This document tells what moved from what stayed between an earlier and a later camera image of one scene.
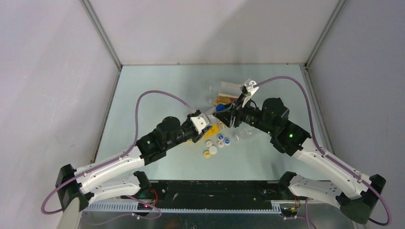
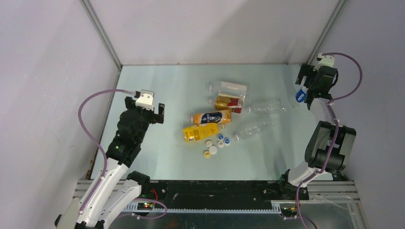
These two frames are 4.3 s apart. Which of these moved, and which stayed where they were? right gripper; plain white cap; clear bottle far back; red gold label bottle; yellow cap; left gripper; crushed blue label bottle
Moved: crushed blue label bottle; right gripper; left gripper
Stayed: clear bottle far back; yellow cap; plain white cap; red gold label bottle
